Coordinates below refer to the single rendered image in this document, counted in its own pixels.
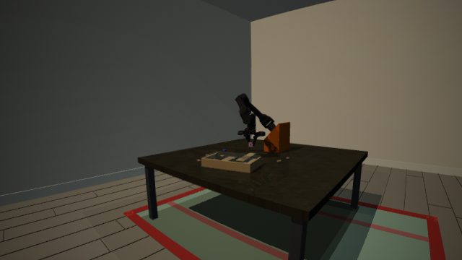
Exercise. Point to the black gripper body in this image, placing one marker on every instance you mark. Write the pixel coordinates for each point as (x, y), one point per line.
(256, 134)

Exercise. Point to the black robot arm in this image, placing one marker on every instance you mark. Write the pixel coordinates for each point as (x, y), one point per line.
(243, 101)

